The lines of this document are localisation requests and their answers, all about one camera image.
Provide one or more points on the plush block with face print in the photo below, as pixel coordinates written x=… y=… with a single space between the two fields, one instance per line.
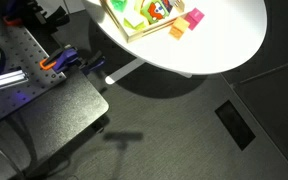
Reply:
x=155 y=11

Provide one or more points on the wooden tray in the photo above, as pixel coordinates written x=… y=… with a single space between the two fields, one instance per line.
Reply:
x=144 y=33

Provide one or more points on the yellow-green block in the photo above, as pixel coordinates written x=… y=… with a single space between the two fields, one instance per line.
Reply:
x=134 y=24

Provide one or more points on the orange block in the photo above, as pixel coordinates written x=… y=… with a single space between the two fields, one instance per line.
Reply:
x=179 y=28

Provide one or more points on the pink block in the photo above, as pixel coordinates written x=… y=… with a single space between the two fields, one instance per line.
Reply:
x=194 y=18

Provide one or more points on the green block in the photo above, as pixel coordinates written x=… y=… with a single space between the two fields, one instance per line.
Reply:
x=119 y=4

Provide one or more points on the black cart caster wheel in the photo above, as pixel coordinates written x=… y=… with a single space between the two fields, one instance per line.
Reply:
x=100 y=127

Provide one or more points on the black cart top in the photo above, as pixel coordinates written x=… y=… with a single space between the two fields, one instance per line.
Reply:
x=60 y=110

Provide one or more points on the dark floor hatch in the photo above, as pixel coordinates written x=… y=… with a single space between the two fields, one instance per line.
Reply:
x=234 y=125

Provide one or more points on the perforated metal breadboard plate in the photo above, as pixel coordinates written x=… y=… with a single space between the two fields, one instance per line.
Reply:
x=24 y=50

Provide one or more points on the clamp with orange grip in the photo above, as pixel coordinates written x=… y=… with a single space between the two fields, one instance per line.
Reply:
x=17 y=18

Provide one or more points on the white table pedestal base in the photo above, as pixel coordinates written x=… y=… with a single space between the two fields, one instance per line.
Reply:
x=124 y=71

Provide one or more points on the aluminium rail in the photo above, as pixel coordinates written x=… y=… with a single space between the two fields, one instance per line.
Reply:
x=7 y=78

